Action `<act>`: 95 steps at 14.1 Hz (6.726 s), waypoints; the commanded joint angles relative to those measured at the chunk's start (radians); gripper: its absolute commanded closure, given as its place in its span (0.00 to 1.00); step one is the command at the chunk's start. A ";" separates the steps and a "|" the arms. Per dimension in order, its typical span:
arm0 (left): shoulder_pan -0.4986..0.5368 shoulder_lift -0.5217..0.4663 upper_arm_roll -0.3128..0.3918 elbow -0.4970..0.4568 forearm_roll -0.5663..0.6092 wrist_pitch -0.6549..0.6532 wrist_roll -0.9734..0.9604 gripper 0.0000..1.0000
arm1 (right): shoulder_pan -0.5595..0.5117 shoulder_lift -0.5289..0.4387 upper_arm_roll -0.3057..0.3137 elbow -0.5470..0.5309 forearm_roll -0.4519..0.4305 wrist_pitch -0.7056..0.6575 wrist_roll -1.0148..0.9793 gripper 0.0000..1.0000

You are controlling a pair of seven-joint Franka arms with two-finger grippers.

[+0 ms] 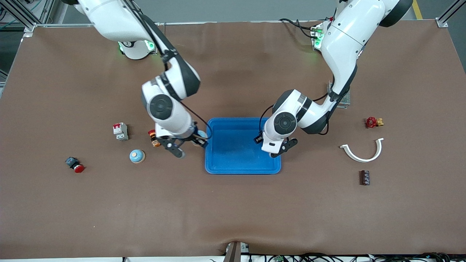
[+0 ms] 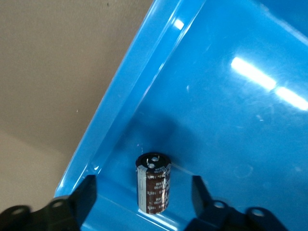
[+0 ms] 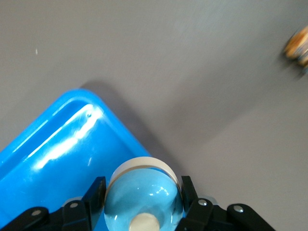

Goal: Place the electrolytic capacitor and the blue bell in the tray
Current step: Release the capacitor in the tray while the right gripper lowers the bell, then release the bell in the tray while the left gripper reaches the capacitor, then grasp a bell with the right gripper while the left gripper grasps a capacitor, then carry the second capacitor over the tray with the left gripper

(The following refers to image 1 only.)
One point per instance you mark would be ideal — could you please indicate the metal mesh power supply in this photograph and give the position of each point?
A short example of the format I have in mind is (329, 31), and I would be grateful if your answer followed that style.
(345, 102)

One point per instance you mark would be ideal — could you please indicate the metal table edge bracket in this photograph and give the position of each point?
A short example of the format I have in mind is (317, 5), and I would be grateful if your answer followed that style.
(236, 253)

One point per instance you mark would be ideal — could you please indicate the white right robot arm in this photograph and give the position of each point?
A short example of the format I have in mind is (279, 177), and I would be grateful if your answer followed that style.
(109, 18)

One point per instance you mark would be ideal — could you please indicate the white circuit breaker red switch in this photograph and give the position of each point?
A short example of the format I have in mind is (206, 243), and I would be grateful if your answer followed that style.
(120, 131)

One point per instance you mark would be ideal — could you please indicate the aluminium frame strut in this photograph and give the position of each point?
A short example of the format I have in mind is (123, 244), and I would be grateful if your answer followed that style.
(442, 22)
(22, 16)

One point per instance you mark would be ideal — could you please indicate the orange emergency stop switch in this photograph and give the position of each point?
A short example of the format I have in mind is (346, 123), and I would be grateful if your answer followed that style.
(153, 136)

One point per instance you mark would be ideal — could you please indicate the blue plastic tray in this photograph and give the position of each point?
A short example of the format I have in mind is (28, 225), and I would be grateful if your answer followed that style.
(233, 160)

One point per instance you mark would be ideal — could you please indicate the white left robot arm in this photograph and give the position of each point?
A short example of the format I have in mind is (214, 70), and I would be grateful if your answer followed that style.
(346, 40)

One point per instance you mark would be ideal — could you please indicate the dark electrolytic capacitor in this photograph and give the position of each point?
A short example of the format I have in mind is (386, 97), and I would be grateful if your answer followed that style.
(364, 177)

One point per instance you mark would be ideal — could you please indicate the light blue call bell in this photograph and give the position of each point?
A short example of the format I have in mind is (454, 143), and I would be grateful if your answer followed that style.
(203, 135)
(137, 156)

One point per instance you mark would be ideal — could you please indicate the brass valve red handwheel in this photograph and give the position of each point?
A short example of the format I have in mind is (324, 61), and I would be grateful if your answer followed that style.
(374, 122)

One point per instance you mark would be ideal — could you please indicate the red push button dark body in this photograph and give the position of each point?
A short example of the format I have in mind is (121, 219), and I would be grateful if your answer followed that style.
(74, 164)

